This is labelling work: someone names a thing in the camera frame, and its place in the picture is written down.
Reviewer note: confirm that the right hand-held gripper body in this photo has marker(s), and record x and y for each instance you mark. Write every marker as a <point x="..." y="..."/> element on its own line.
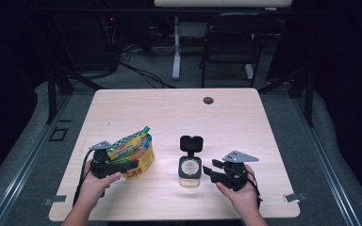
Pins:
<point x="234" y="175"/>

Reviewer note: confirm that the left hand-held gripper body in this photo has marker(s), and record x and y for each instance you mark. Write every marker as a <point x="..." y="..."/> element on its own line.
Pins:
<point x="102" y="166"/>

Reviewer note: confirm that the clear square jar black lid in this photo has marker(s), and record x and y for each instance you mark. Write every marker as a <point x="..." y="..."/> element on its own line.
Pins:
<point x="190" y="171"/>

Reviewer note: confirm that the yellow spout pouch green cap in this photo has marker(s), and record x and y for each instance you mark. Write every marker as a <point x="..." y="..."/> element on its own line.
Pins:
<point x="138" y="147"/>

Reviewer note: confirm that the person's left hand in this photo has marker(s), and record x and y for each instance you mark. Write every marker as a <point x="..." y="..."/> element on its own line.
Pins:
<point x="94" y="191"/>

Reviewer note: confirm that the person's right hand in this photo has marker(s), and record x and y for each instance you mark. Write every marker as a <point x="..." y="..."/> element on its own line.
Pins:
<point x="245" y="201"/>

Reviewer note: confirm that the grey tape strip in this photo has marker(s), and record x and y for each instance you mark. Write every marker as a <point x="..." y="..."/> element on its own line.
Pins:
<point x="295" y="197"/>
<point x="55" y="199"/>

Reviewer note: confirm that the black metal stand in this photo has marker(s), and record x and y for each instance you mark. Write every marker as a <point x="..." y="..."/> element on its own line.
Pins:
<point x="309" y="100"/>
<point x="52" y="94"/>

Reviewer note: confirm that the white desk leg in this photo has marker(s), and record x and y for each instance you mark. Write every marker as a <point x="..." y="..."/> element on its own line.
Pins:
<point x="176" y="50"/>

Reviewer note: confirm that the black chair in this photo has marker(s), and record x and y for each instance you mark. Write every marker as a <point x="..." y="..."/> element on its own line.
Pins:
<point x="232" y="40"/>

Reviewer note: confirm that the dark computer tower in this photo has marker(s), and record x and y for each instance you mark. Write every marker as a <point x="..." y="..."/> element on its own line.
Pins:
<point x="85" y="40"/>

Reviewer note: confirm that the aluminium floor rail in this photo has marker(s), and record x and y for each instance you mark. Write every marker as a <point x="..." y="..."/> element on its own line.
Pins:
<point x="28" y="163"/>
<point x="326" y="163"/>

